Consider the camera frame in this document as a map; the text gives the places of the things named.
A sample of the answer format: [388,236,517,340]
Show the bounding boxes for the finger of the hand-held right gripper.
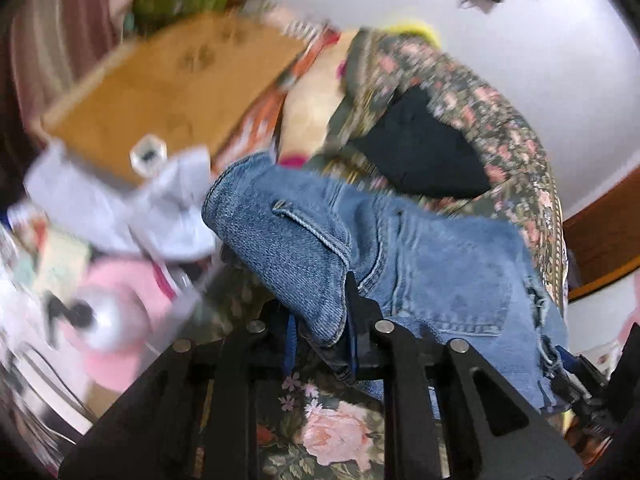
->
[549,347,608,411]

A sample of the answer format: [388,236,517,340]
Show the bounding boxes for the clear hexagonal jar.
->
[130,134,169,177]

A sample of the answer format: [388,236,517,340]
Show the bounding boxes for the wooden lap table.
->
[40,12,308,187]

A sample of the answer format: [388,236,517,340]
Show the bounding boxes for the beige pillow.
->
[279,35,362,162]

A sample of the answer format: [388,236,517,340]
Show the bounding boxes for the striped pink curtain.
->
[10,0,137,127]

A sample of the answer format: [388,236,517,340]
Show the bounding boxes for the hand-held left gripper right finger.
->
[345,270,586,480]

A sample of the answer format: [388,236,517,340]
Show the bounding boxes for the yellow curved cushion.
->
[385,17,444,47]

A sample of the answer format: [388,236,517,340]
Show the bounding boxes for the blue denim pants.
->
[201,152,571,416]

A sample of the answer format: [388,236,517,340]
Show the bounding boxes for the silver round object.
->
[75,287,124,352]

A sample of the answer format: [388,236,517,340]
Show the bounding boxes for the pink and silver object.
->
[65,260,174,392]

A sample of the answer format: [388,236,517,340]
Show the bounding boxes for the black garment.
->
[345,85,493,200]

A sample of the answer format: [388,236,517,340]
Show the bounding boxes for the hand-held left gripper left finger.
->
[59,301,299,480]

